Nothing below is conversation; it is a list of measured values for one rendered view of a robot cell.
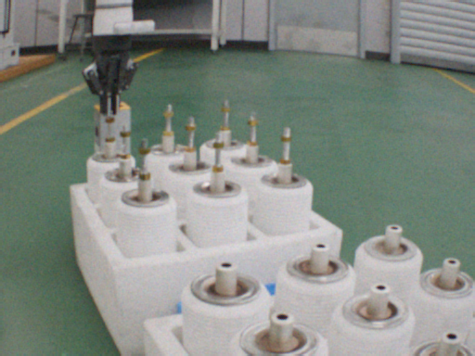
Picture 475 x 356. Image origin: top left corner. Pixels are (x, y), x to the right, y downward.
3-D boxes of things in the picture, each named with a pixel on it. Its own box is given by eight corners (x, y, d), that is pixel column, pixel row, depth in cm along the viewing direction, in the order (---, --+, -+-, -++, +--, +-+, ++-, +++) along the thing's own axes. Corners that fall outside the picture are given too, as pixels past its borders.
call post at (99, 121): (105, 247, 127) (99, 112, 117) (98, 235, 133) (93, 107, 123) (134, 244, 130) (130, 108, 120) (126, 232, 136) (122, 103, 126)
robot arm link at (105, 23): (120, 35, 92) (121, 2, 90) (82, 35, 98) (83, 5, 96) (157, 31, 99) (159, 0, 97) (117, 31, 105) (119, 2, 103)
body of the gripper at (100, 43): (116, 28, 105) (114, 73, 108) (83, 31, 98) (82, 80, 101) (142, 28, 101) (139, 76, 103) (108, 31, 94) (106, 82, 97)
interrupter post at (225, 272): (220, 298, 60) (220, 272, 59) (211, 288, 62) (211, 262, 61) (240, 294, 61) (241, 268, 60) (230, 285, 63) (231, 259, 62)
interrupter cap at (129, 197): (169, 209, 84) (168, 205, 84) (118, 209, 83) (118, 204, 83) (171, 192, 91) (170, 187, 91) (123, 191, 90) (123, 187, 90)
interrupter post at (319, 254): (314, 277, 65) (317, 251, 64) (303, 269, 67) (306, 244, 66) (331, 273, 66) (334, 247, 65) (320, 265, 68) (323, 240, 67)
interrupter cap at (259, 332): (263, 374, 47) (263, 368, 47) (225, 334, 53) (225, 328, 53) (333, 352, 50) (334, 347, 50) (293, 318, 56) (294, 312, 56)
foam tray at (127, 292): (124, 362, 85) (112, 269, 79) (77, 262, 118) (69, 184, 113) (330, 318, 101) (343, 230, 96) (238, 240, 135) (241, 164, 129)
